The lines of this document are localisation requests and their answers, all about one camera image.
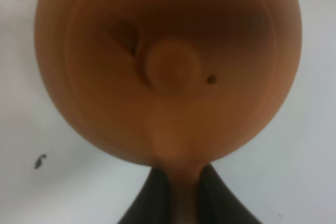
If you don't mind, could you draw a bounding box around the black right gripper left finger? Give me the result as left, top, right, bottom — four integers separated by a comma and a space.
119, 168, 171, 224

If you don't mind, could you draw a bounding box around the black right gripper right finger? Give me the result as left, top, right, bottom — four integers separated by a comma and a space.
196, 164, 261, 224

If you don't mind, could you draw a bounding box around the brown clay teapot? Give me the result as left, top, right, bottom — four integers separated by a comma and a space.
35, 0, 302, 223

